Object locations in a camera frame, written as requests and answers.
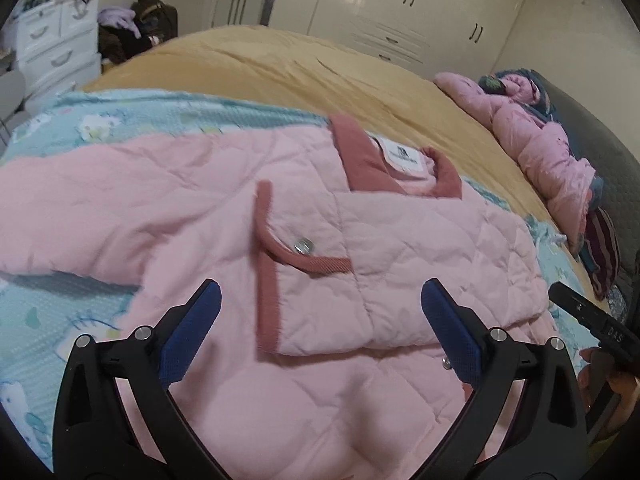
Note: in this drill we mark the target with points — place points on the yellow bed blanket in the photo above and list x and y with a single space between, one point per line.
300 70

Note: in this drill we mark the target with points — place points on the cartoon cat print blanket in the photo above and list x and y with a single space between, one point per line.
100 120

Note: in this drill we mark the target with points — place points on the person's right hand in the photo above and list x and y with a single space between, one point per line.
592 375

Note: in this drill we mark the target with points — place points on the pile of pink clothes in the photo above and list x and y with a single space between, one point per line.
540 150

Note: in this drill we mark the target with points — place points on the white glossy wardrobe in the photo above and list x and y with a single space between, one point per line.
425 10

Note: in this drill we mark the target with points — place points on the dark clothes pile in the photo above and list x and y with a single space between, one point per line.
160 20

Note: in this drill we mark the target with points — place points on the pink quilted jacket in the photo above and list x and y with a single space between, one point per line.
400 240

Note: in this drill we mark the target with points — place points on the maroon striped cloth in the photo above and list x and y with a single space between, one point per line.
602 250

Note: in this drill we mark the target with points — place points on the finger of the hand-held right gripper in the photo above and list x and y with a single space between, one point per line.
572 305

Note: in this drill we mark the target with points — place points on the grey padded headboard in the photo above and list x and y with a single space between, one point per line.
600 135

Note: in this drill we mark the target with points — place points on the white drawer cabinet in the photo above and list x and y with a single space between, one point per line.
55 60

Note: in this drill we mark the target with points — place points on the purple garment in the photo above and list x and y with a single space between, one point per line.
120 20

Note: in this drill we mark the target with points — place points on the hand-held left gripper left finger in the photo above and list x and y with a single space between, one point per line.
192 330

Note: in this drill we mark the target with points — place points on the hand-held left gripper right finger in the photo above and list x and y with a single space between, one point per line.
452 330

